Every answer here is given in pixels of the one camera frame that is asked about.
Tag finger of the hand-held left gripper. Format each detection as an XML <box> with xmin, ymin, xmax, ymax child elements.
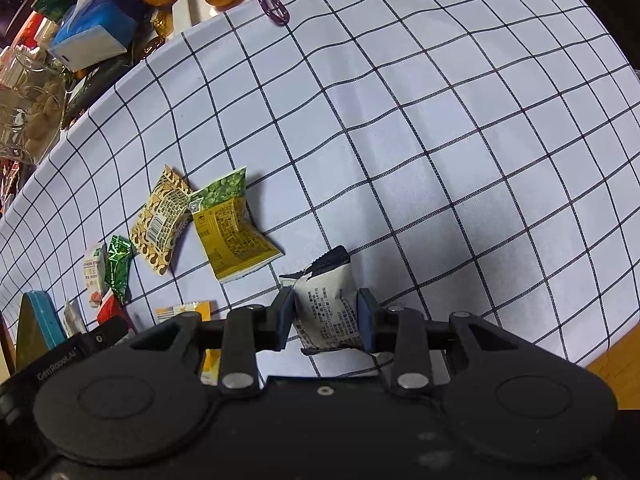
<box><xmin>90</xmin><ymin>316</ymin><xmax>132</xmax><ymax>349</ymax></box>

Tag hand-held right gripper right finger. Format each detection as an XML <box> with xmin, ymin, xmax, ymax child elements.
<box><xmin>357</xmin><ymin>287</ymin><xmax>552</xmax><ymax>397</ymax></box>

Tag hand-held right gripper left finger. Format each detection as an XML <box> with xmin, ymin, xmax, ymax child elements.
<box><xmin>117</xmin><ymin>285</ymin><xmax>297</xmax><ymax>399</ymax></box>

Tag red white snack packet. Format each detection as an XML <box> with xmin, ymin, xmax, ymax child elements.
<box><xmin>96</xmin><ymin>294</ymin><xmax>137</xmax><ymax>336</ymax></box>

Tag plain white snack packet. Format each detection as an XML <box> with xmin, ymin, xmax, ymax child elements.
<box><xmin>62</xmin><ymin>300</ymin><xmax>88</xmax><ymax>338</ymax></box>

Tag white snack packet black ends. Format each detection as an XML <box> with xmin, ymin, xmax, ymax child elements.
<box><xmin>278</xmin><ymin>245</ymin><xmax>368</xmax><ymax>357</ymax></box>

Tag small white green-striped packet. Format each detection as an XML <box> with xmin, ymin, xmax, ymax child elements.
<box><xmin>82</xmin><ymin>242</ymin><xmax>110</xmax><ymax>308</ymax></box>

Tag green foil candy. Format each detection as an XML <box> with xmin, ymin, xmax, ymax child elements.
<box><xmin>103</xmin><ymin>235</ymin><xmax>135</xmax><ymax>306</ymax></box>

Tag gold tin tray blue rim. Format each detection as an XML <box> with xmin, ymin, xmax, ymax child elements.
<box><xmin>14</xmin><ymin>290</ymin><xmax>68</xmax><ymax>373</ymax></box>

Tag orange yellow snack packet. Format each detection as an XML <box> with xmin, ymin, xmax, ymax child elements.
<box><xmin>154</xmin><ymin>300</ymin><xmax>223</xmax><ymax>386</ymax></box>

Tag green yellow snack packet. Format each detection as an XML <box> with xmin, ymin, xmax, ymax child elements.
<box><xmin>189</xmin><ymin>166</ymin><xmax>285</xmax><ymax>284</ymax></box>

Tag brown patterned nut packet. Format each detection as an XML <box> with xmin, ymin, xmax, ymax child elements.
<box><xmin>128</xmin><ymin>165</ymin><xmax>193</xmax><ymax>277</ymax></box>

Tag checkered white tablecloth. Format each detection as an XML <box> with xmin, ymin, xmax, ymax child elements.
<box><xmin>0</xmin><ymin>0</ymin><xmax>640</xmax><ymax>376</ymax></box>

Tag clear glass jar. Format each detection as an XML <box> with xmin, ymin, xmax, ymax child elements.
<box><xmin>0</xmin><ymin>45</ymin><xmax>68</xmax><ymax>166</ymax></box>

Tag black flat box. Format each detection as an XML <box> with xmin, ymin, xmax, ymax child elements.
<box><xmin>65</xmin><ymin>55</ymin><xmax>133</xmax><ymax>116</ymax></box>

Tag gold wrapped candy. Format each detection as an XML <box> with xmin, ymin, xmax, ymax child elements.
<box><xmin>151</xmin><ymin>7</ymin><xmax>174</xmax><ymax>37</ymax></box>
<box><xmin>132</xmin><ymin>35</ymin><xmax>166</xmax><ymax>57</ymax></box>

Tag blue white tissue pack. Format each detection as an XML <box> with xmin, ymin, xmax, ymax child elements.
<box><xmin>49</xmin><ymin>0</ymin><xmax>153</xmax><ymax>72</ymax></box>

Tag red package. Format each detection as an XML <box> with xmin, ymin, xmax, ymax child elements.
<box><xmin>10</xmin><ymin>10</ymin><xmax>47</xmax><ymax>52</ymax></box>

